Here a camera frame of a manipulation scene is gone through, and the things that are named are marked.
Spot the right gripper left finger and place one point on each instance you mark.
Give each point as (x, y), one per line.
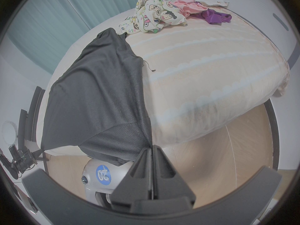
(136, 181)

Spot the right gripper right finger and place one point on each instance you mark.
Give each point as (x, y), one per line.
(168, 181)

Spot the black shorts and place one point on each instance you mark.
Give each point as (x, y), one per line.
(98, 97)

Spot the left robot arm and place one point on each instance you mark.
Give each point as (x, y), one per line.
(22, 162)

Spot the bed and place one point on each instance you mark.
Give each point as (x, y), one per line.
(206, 78)

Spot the white printed pyjama garment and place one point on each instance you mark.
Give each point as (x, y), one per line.
(150, 17)

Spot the purple garment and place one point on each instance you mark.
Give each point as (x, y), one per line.
(214, 18)

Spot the pink garment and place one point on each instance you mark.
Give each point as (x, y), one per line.
(189, 7)

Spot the blue-green curtain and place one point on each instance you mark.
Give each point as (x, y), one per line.
(35, 31)
(112, 3)

